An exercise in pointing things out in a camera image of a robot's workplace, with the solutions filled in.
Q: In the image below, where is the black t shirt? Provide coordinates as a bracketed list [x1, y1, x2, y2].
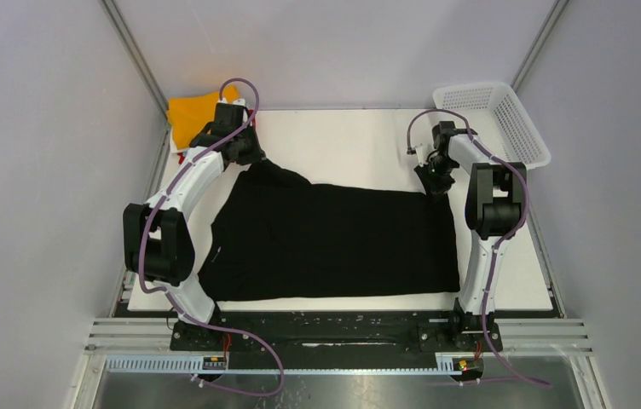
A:
[199, 161, 460, 302]

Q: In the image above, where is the white slotted cable duct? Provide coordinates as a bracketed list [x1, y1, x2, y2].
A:
[105, 354, 463, 376]

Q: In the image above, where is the left small electronics module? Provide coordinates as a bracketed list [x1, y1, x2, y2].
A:
[201, 355, 228, 372]

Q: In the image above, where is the orange folded t shirt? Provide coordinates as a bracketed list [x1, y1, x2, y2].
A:
[167, 91, 220, 148]

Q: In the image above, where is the red folded t shirt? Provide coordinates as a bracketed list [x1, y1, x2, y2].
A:
[176, 110, 257, 166]

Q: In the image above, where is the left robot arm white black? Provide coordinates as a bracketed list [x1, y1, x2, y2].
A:
[123, 98, 264, 350]

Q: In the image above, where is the small electronics module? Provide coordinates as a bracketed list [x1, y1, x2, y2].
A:
[454, 358, 484, 373]
[201, 355, 228, 372]

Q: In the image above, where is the white plastic basket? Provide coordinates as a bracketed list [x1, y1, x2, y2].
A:
[432, 82, 551, 170]

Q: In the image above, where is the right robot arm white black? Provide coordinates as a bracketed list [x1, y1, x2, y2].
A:
[408, 121, 529, 351]

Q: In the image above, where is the white folded t shirt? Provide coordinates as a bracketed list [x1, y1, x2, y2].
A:
[168, 127, 188, 154]

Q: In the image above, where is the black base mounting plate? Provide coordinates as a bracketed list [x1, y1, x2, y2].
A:
[90, 311, 563, 369]

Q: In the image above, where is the right small electronics module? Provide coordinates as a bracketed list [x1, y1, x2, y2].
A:
[454, 358, 484, 373]

